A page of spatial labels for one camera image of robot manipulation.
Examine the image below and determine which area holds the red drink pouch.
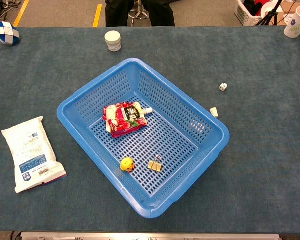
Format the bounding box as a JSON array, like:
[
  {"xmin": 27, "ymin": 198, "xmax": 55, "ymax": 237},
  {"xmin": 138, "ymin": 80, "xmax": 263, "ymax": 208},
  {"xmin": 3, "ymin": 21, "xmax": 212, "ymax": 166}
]
[{"xmin": 102, "ymin": 101, "xmax": 154, "ymax": 139}]

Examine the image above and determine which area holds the gold binder clip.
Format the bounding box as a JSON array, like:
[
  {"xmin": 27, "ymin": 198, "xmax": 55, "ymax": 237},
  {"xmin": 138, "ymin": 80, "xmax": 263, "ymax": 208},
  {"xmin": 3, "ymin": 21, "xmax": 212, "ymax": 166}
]
[{"xmin": 147, "ymin": 154, "xmax": 163, "ymax": 173}]

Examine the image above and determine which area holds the yellow duck toy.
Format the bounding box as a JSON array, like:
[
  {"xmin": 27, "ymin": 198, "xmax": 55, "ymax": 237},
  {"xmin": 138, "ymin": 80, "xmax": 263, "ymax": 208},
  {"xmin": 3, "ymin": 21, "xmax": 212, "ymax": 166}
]
[{"xmin": 119, "ymin": 156, "xmax": 136, "ymax": 173}]

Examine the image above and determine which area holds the blue perforated plastic basket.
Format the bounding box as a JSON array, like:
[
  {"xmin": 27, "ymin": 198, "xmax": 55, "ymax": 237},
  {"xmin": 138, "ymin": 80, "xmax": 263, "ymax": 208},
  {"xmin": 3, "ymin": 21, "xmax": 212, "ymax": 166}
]
[{"xmin": 56, "ymin": 57, "xmax": 231, "ymax": 219}]

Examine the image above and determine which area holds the white plastic laundry basket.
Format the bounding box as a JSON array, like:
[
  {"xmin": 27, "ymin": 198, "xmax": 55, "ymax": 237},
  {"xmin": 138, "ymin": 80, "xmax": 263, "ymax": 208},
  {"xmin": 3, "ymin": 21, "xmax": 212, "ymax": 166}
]
[{"xmin": 233, "ymin": 0, "xmax": 285, "ymax": 27}]

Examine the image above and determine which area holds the small white lidded jar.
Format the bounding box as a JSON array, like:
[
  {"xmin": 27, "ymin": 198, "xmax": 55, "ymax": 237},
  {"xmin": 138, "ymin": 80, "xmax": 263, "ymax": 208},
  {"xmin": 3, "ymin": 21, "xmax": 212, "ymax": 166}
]
[{"xmin": 104, "ymin": 30, "xmax": 122, "ymax": 53}]

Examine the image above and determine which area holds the chrome stool base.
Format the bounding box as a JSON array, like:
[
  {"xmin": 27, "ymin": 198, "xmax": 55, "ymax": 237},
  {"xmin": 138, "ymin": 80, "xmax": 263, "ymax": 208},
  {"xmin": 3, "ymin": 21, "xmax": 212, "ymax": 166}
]
[{"xmin": 127, "ymin": 0, "xmax": 151, "ymax": 27}]

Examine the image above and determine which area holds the person in black trousers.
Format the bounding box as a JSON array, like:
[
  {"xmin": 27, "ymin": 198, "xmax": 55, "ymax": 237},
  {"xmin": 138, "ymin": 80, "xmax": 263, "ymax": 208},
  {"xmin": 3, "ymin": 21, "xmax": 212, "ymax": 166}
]
[{"xmin": 104, "ymin": 0, "xmax": 176, "ymax": 28}]

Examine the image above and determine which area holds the yellow floor tape strip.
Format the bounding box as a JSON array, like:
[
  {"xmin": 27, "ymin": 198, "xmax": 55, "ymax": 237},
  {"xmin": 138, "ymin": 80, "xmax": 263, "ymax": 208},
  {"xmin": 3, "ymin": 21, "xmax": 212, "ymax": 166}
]
[
  {"xmin": 13, "ymin": 0, "xmax": 31, "ymax": 28},
  {"xmin": 92, "ymin": 4, "xmax": 103, "ymax": 28}
]

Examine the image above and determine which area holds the blue felt table cloth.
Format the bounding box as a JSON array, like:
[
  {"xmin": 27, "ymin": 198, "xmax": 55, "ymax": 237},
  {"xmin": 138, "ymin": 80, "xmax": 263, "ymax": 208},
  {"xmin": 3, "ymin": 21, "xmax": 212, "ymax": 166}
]
[{"xmin": 0, "ymin": 26, "xmax": 300, "ymax": 233}]

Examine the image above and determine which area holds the white blue printed packet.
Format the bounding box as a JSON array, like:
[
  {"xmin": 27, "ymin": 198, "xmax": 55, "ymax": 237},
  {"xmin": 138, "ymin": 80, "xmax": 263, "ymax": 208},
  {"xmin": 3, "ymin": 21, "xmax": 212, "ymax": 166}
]
[{"xmin": 1, "ymin": 116, "xmax": 68, "ymax": 195}]

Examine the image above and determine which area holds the red cloth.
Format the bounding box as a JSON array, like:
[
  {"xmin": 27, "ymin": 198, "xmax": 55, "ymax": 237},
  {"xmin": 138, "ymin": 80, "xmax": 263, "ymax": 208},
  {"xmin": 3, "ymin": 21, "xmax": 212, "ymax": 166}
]
[{"xmin": 253, "ymin": 0, "xmax": 272, "ymax": 11}]

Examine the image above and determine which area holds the white bowl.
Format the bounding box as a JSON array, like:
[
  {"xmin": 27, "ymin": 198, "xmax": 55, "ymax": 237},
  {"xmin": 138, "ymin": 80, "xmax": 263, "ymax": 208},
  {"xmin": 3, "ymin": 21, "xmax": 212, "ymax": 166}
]
[{"xmin": 260, "ymin": 4, "xmax": 284, "ymax": 19}]

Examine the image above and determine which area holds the black tripod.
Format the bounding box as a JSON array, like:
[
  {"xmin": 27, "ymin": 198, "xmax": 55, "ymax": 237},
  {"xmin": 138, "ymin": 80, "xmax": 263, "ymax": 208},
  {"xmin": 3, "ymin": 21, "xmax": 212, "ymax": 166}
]
[{"xmin": 254, "ymin": 0, "xmax": 284, "ymax": 27}]

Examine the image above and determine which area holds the blue white snake puzzle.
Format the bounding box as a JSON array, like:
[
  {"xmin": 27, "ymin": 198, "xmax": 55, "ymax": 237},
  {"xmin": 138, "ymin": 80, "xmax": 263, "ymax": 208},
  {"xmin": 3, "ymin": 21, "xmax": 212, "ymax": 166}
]
[{"xmin": 0, "ymin": 21, "xmax": 21, "ymax": 46}]

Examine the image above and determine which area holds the floral print paper cup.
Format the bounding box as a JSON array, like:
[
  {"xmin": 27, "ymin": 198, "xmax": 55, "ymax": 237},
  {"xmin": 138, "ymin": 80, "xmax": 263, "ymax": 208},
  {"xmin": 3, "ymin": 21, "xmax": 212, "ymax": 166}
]
[{"xmin": 283, "ymin": 4, "xmax": 300, "ymax": 40}]

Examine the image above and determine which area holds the cardboard box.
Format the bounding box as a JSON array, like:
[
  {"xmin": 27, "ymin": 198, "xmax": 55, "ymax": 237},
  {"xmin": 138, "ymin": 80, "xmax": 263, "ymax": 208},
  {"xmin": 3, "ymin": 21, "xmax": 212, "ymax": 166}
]
[{"xmin": 277, "ymin": 1, "xmax": 300, "ymax": 26}]

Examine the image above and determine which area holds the aluminium table edge rail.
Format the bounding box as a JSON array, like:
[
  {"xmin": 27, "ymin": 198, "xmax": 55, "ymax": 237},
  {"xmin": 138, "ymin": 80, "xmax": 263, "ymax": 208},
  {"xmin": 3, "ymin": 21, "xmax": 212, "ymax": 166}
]
[{"xmin": 19, "ymin": 231, "xmax": 282, "ymax": 240}]

